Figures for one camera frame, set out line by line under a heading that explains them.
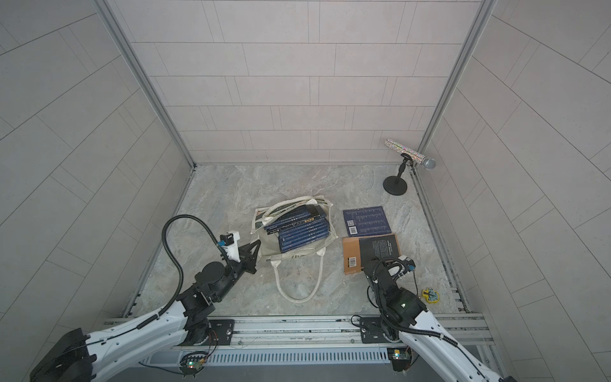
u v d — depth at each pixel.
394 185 1.09
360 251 0.85
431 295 0.77
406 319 0.54
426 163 0.87
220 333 0.71
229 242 0.65
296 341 0.71
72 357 0.42
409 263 0.71
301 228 0.85
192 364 0.64
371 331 0.71
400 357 0.68
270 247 0.84
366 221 0.96
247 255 0.70
